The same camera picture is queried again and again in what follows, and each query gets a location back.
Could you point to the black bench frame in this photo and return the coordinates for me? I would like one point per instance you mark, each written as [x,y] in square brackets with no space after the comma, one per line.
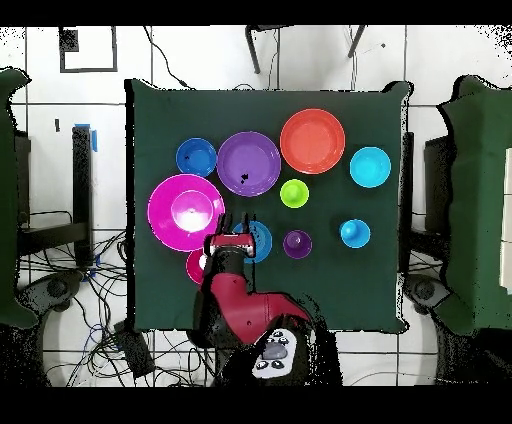
[82,192]
[438,180]

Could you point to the wide orange bowl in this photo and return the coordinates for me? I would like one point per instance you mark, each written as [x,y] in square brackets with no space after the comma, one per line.
[312,141]

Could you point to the black round machine base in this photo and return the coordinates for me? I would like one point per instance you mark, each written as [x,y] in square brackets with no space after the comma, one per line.
[426,290]
[56,288]

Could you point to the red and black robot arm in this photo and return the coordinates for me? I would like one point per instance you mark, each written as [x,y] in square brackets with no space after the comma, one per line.
[248,312]

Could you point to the wide purple bowl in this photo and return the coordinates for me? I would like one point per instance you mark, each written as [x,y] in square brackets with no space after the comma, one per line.
[256,160]

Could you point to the light blue plastic cup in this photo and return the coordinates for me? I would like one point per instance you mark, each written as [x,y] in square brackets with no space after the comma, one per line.
[354,233]

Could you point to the black camera stand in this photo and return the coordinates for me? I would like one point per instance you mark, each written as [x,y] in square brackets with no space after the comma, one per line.
[252,52]

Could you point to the light blue small bowl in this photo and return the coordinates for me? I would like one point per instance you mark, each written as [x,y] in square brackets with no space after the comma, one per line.
[370,167]

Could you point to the blue straight-sided bowl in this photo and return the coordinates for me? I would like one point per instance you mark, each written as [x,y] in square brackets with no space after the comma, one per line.
[262,240]

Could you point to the dark green tablecloth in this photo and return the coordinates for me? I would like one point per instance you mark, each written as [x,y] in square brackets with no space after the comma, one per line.
[348,284]

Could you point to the large pink bowl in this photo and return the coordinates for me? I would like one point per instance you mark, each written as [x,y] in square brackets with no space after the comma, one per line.
[168,212]

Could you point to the red small bowl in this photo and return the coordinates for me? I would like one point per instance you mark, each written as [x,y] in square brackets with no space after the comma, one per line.
[194,266]

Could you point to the purple plastic cup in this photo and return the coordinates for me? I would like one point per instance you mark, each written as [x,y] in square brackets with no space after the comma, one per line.
[297,244]

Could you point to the green-clothed side table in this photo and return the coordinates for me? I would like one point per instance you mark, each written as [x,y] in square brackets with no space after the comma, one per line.
[10,200]
[476,200]

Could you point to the lime green plastic cup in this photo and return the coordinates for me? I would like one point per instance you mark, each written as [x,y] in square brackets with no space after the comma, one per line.
[294,193]

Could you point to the dark blue small bowl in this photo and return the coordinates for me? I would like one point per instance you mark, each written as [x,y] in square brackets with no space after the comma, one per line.
[196,157]

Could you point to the black power strip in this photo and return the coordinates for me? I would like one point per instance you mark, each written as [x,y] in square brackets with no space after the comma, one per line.
[134,350]

